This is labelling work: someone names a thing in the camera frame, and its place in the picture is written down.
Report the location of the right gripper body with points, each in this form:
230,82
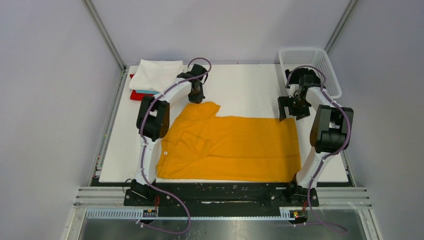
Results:
294,105

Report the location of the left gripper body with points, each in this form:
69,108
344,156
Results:
200,83

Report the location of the yellow t shirt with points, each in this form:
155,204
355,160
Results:
200,145

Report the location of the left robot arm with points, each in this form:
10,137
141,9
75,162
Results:
154,120

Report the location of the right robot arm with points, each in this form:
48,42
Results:
329,135

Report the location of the black t shirt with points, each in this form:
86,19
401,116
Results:
298,74

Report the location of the white folded t shirt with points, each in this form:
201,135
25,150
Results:
155,75

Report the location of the white plastic basket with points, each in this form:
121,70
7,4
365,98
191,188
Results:
293,57

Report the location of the blue folded t shirt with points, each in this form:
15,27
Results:
146,92

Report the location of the red folded t shirt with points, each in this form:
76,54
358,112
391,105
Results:
138,96

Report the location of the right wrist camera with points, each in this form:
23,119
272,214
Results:
292,90

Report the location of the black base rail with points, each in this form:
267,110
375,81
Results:
211,200

